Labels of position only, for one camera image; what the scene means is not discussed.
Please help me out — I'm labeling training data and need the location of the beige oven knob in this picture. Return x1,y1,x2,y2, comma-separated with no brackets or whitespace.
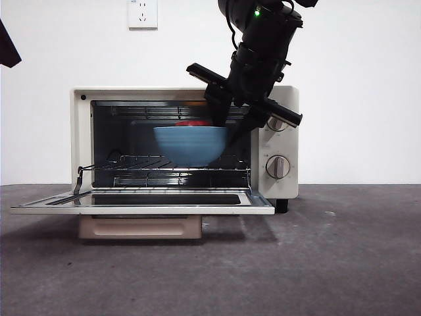
266,117,287,132
265,155,291,180

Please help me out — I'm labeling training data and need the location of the white wall socket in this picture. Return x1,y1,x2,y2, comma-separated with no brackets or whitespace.
128,0,159,30

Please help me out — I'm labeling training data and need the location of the cream Toshiba toaster oven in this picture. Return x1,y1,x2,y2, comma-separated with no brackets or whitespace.
70,86,300,214

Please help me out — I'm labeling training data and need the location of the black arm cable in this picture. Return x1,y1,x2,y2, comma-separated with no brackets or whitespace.
225,12,239,51

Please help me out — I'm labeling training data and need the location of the metal wire oven rack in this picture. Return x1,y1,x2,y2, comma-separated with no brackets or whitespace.
78,153,253,195

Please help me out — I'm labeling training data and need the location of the blue ribbed bowl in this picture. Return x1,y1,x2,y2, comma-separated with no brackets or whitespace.
153,126,230,168

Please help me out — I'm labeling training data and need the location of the red yellow apple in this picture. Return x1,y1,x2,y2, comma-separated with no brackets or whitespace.
174,120,213,128

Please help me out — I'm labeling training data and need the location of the oven door with beige handle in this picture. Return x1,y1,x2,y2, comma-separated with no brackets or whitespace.
10,188,276,240

